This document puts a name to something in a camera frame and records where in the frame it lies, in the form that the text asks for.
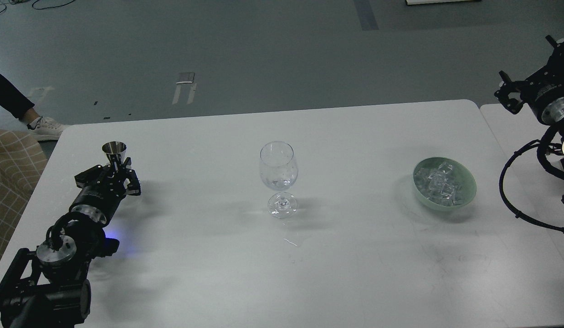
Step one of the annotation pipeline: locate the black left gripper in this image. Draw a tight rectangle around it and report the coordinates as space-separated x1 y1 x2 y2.
69 157 142 226

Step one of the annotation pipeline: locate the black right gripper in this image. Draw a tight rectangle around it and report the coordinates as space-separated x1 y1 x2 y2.
494 35 564 125

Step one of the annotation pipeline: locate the steel double jigger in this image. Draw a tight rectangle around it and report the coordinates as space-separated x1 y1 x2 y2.
102 141 127 171

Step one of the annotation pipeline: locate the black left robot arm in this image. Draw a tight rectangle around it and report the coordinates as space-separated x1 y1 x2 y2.
0 155 142 328

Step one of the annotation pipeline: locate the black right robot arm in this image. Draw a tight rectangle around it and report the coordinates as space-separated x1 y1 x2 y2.
494 35 564 204

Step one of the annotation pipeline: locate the pile of ice cubes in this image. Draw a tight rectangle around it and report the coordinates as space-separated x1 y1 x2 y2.
414 161 466 207

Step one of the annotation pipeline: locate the clear wine glass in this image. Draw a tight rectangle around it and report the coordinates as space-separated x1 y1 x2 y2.
259 141 298 219

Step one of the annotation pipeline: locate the white sneaker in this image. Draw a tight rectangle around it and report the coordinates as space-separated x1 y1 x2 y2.
26 116 70 143

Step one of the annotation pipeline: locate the beige checked chair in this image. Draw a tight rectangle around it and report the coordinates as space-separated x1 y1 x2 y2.
0 129 47 260

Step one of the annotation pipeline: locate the green bowl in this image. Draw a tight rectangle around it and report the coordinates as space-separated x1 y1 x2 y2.
412 157 477 212

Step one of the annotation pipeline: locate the person in white shirt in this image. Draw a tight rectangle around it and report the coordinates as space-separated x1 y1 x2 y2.
0 73 39 124

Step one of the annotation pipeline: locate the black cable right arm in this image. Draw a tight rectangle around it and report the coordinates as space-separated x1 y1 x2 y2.
499 139 564 292

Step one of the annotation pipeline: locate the black floor cable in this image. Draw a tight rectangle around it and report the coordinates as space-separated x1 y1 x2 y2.
0 0 77 18

